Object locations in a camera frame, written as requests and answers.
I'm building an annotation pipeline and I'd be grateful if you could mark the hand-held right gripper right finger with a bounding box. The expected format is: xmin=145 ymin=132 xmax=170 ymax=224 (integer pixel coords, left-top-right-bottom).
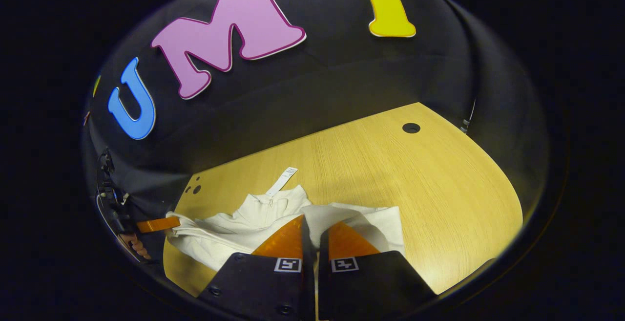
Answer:
xmin=317 ymin=220 xmax=438 ymax=321

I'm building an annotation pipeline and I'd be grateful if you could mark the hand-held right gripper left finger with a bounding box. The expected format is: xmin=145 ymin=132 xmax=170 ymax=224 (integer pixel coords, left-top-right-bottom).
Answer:
xmin=197 ymin=214 xmax=313 ymax=321

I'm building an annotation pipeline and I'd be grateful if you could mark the white garment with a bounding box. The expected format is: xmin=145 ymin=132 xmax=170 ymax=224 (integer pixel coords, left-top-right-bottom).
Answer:
xmin=165 ymin=167 xmax=406 ymax=321

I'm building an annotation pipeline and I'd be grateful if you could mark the black backdrop cloth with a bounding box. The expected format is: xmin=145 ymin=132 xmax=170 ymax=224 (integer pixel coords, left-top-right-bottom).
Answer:
xmin=81 ymin=0 xmax=550 ymax=263

